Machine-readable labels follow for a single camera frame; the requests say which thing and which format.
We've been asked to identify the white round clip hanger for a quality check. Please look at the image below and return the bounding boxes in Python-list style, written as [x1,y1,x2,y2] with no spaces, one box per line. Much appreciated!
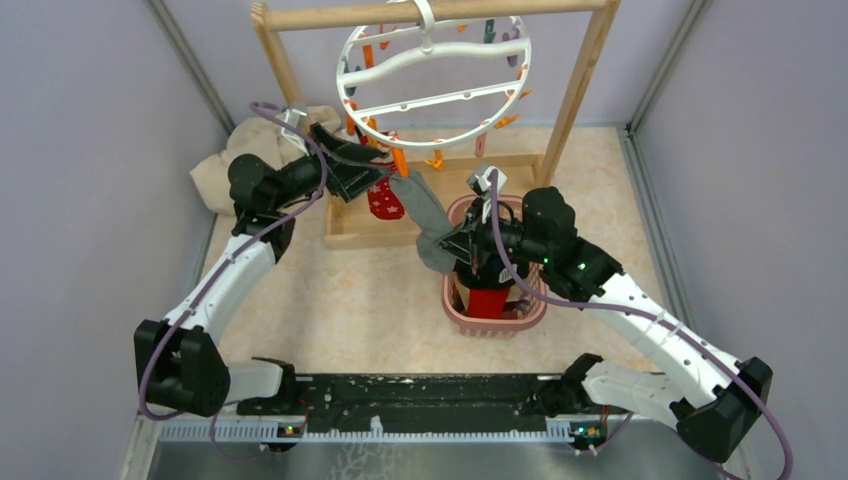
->
[335,1,533,149]

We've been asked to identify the black sock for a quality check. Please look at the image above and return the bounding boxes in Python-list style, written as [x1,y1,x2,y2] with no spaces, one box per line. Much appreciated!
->
[453,255,515,290]

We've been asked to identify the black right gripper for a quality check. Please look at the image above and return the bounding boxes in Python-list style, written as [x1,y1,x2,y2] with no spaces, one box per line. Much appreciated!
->
[435,196,550,268]

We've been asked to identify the grey sock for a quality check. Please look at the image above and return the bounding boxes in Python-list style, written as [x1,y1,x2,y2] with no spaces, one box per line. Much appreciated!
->
[389,170,456,275]

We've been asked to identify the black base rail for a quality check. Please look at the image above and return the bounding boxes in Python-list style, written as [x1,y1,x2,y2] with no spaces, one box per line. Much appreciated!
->
[238,372,624,445]

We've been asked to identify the orange plastic clip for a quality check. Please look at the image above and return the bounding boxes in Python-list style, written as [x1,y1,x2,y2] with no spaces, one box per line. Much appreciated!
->
[390,135,410,178]

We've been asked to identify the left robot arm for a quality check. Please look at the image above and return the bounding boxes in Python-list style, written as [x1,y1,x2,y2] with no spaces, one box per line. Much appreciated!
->
[133,123,388,421]

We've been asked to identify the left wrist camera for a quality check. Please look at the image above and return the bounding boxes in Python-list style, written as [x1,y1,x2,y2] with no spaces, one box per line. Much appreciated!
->
[277,107,309,154]

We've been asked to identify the pink plastic clip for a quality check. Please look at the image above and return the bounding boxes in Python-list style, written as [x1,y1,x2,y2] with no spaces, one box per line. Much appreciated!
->
[474,133,487,158]

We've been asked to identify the plain red sock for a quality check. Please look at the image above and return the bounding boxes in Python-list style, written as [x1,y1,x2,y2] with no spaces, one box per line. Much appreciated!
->
[466,287,510,319]

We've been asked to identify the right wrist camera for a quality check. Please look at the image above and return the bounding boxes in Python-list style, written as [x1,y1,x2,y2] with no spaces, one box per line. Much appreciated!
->
[467,164,507,200]

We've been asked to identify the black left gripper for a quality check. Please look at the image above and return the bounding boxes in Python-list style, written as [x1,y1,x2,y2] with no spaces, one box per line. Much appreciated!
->
[270,121,390,210]

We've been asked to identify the pink plastic laundry basket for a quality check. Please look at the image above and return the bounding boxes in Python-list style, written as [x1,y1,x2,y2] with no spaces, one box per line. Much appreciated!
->
[441,193,550,340]

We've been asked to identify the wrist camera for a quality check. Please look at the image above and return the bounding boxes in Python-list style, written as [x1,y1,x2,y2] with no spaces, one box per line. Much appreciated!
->
[467,164,507,200]
[277,107,309,154]

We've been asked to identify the wooden drying rack frame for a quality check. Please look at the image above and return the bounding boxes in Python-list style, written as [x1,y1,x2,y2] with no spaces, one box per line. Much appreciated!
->
[250,1,620,250]

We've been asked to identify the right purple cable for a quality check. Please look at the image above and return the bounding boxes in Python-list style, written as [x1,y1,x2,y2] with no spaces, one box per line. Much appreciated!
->
[488,168,795,480]

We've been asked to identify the red snowflake sock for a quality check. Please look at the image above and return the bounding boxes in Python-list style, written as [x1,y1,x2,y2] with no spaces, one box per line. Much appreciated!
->
[366,178,405,221]

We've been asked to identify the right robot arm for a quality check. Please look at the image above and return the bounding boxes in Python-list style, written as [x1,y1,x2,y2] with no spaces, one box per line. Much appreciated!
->
[438,187,773,463]

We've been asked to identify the beige crumpled cloth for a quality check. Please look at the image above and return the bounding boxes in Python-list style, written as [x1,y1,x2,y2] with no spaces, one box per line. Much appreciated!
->
[190,116,305,216]

